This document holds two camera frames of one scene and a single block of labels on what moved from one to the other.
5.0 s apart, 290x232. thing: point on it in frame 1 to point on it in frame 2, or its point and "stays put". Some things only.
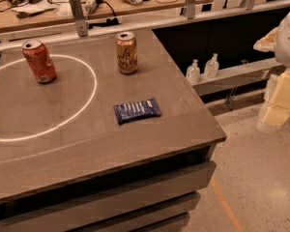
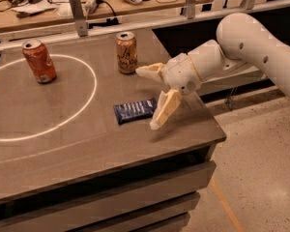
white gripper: x=289 y=39 to x=181 y=72
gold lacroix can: x=127 y=52 stays put
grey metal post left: x=75 y=3 stays put
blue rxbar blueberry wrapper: x=137 y=109 stays put
